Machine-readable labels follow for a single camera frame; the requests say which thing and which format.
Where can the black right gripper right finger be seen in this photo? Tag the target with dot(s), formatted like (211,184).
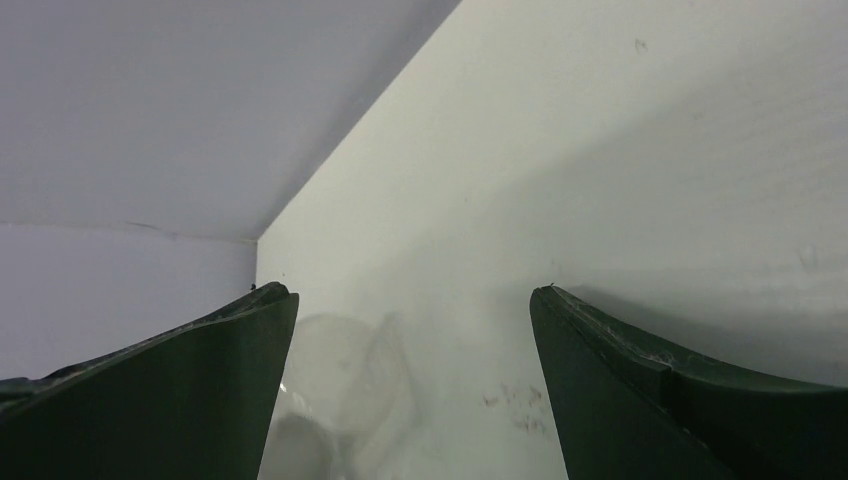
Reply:
(628,404)

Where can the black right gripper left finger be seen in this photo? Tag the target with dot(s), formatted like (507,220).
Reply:
(194,402)

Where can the clear bottle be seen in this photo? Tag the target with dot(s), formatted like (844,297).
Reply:
(345,402)

